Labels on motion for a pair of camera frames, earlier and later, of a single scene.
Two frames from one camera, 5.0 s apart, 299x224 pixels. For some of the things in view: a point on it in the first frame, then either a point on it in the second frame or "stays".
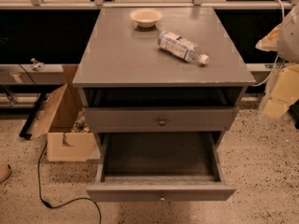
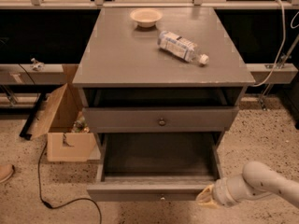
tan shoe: (5, 172) stays
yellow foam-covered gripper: (289, 41) to (220, 191)
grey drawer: (165, 166) stays
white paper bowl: (146, 18) stays
